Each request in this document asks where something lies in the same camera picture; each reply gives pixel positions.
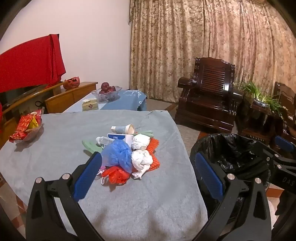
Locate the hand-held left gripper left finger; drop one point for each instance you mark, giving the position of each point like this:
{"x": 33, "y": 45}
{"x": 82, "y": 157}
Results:
{"x": 87, "y": 176}

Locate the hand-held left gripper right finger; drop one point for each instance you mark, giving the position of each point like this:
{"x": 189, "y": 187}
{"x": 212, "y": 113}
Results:
{"x": 208, "y": 176}

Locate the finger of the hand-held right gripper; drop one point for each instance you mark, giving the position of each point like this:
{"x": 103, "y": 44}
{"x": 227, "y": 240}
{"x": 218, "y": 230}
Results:
{"x": 285, "y": 143}
{"x": 268, "y": 154}

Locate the pink face mask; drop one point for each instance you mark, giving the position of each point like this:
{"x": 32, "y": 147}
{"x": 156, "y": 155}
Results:
{"x": 102, "y": 167}

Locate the red plastic bag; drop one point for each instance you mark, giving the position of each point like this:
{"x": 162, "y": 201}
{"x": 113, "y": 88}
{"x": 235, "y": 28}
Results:
{"x": 115, "y": 175}

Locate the waste bin with black bag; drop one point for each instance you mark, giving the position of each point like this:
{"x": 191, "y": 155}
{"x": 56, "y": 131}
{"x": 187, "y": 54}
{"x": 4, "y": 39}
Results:
{"x": 231, "y": 150}

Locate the blue plastic bag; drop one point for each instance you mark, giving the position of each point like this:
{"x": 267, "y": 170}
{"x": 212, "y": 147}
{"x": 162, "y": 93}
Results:
{"x": 118, "y": 153}

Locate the clear plastic bottle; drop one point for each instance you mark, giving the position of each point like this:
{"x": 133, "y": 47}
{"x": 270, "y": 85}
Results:
{"x": 105, "y": 140}

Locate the white and blue carton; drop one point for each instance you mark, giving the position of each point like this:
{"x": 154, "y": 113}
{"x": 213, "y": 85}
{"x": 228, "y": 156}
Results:
{"x": 122, "y": 138}

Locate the orange foam net sleeve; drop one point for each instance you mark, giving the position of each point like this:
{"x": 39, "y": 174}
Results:
{"x": 154, "y": 162}

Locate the white paper towel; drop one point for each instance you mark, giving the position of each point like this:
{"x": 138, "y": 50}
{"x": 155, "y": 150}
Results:
{"x": 140, "y": 141}
{"x": 141, "y": 160}

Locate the blue white paper cup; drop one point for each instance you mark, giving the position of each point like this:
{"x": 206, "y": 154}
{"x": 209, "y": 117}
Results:
{"x": 122, "y": 129}

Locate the dark wooden side table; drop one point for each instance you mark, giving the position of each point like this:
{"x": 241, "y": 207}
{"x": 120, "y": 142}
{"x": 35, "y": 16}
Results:
{"x": 254, "y": 118}

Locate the dark wooden armchair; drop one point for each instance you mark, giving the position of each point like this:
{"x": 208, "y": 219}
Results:
{"x": 286, "y": 97}
{"x": 208, "y": 97}

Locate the potted green plant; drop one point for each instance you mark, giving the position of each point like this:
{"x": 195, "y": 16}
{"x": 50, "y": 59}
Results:
{"x": 261, "y": 99}

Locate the grey table blanket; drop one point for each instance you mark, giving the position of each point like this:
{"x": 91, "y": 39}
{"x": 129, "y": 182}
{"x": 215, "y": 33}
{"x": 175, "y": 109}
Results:
{"x": 143, "y": 208}

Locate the glass snack bowl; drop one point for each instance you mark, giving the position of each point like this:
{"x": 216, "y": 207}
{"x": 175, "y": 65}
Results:
{"x": 32, "y": 136}

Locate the yellow snack packet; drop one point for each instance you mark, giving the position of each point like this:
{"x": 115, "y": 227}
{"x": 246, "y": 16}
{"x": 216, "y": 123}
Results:
{"x": 33, "y": 124}

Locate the glass fruit bowl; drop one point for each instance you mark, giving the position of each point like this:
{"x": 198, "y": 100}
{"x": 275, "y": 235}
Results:
{"x": 106, "y": 97}

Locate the red snack packet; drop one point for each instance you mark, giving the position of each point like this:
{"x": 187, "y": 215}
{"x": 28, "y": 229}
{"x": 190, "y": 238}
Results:
{"x": 17, "y": 136}
{"x": 24, "y": 124}

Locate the blue tablecloth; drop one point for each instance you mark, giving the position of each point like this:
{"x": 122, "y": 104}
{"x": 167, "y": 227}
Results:
{"x": 124, "y": 102}

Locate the red apple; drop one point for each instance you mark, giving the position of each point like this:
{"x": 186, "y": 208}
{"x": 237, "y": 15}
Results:
{"x": 112, "y": 89}
{"x": 105, "y": 85}

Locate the red paper bag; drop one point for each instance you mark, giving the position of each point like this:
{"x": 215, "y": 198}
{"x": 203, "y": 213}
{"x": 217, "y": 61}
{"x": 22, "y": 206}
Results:
{"x": 71, "y": 83}

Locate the red cloth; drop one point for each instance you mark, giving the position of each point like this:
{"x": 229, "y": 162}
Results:
{"x": 27, "y": 64}

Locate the beige patterned curtain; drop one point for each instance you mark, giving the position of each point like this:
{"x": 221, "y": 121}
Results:
{"x": 173, "y": 46}

